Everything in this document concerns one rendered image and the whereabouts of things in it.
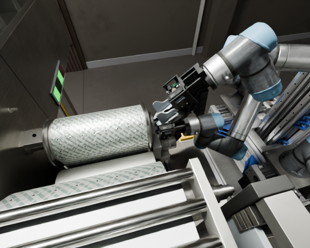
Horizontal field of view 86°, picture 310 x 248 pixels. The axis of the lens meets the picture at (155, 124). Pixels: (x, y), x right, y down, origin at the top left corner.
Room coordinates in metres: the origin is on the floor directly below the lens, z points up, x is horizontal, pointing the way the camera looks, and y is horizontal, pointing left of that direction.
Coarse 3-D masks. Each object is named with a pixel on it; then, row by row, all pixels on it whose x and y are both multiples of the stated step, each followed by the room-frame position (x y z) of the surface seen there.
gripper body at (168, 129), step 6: (186, 120) 0.41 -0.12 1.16; (162, 126) 0.38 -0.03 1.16; (168, 126) 0.38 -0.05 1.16; (174, 126) 0.38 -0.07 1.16; (180, 126) 0.39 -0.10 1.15; (186, 126) 0.39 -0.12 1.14; (156, 132) 0.40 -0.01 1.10; (162, 132) 0.35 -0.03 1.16; (168, 132) 0.36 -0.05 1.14; (174, 132) 0.36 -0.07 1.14; (180, 132) 0.39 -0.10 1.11; (186, 132) 0.38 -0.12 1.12; (162, 138) 0.36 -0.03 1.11
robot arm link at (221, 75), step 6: (216, 54) 0.39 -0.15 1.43; (210, 60) 0.38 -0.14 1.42; (216, 60) 0.37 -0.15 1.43; (222, 60) 0.36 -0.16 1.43; (204, 66) 0.38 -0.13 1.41; (210, 66) 0.36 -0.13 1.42; (216, 66) 0.35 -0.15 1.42; (222, 66) 0.35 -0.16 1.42; (210, 72) 0.35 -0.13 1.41; (216, 72) 0.35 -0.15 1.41; (222, 72) 0.34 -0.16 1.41; (228, 72) 0.34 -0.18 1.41; (216, 78) 0.34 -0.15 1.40; (222, 78) 0.34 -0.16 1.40; (228, 78) 0.34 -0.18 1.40; (216, 84) 0.34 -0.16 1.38; (222, 84) 0.34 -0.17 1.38
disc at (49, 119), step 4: (48, 116) 0.29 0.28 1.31; (52, 116) 0.30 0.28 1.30; (48, 120) 0.28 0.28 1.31; (52, 120) 0.29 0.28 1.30; (44, 124) 0.26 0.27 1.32; (48, 124) 0.27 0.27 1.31; (44, 128) 0.25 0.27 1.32; (44, 132) 0.24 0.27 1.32; (44, 136) 0.23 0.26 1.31; (44, 140) 0.22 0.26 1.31; (44, 144) 0.21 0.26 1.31; (48, 144) 0.22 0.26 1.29; (44, 148) 0.20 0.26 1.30; (48, 148) 0.21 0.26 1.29; (48, 152) 0.20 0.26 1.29; (48, 156) 0.19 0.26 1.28; (52, 156) 0.20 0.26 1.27; (52, 160) 0.19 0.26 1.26; (56, 160) 0.20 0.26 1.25; (52, 164) 0.18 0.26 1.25; (56, 164) 0.19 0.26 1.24; (60, 164) 0.20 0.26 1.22
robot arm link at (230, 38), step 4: (228, 36) 0.73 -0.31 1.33; (232, 36) 0.70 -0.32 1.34; (236, 36) 0.70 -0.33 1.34; (228, 40) 0.69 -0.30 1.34; (232, 40) 0.68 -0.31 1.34; (236, 76) 0.81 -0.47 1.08; (232, 80) 0.85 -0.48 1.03; (236, 80) 0.85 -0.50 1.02; (224, 84) 0.89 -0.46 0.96; (228, 84) 0.86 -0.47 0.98; (232, 84) 0.86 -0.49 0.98; (236, 84) 0.86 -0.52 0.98
